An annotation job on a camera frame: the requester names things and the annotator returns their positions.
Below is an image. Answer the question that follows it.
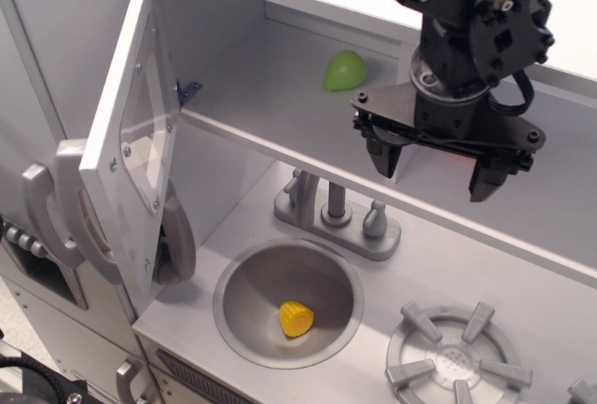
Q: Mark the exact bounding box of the grey lower door handle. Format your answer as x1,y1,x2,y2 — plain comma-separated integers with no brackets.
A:
116,360,148,404

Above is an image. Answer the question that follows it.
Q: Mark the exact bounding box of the grey toy faucet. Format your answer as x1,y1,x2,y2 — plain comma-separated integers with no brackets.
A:
274,169,402,262

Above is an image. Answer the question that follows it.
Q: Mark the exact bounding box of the green toy pear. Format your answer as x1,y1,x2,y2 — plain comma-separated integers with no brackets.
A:
323,50,368,91

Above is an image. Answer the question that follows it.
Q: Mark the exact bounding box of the grey toy stove burner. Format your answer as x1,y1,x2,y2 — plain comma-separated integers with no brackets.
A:
385,301,533,403

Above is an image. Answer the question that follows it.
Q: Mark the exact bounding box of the grey toy wall phone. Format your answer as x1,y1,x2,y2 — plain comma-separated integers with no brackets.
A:
154,181,196,286

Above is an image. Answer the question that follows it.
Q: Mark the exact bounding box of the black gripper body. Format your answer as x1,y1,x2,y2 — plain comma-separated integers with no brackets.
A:
352,83,546,172

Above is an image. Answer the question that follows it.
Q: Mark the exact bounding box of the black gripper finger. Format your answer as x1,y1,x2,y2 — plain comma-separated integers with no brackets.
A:
366,126,404,178
469,157,511,202

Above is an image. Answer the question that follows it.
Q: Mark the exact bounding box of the round metal sink bowl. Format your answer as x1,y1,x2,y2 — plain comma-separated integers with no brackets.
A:
214,238,365,369

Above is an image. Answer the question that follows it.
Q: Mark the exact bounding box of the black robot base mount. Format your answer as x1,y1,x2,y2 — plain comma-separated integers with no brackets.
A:
1,332,98,403

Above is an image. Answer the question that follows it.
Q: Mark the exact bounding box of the grey ice dispenser panel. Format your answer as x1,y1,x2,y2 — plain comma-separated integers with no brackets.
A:
1,217,89,311

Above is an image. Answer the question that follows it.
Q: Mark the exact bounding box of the white microwave door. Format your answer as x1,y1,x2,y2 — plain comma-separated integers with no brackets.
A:
56,0,180,314

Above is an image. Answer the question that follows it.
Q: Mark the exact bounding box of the grey fridge door handle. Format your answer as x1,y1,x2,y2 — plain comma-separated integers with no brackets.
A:
21,162,84,269

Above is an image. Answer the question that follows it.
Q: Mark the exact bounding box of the white toy kitchen cabinet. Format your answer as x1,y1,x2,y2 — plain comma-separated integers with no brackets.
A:
1,0,596,403

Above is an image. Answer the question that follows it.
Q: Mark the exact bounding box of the dark oven vent grille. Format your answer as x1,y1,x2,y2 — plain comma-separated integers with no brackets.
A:
157,349,251,404

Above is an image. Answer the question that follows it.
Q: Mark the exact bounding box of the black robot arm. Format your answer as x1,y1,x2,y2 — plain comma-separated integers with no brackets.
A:
352,0,554,202

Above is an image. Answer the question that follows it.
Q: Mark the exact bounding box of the yellow toy corn piece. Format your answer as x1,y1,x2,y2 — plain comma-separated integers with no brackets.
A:
279,301,314,338

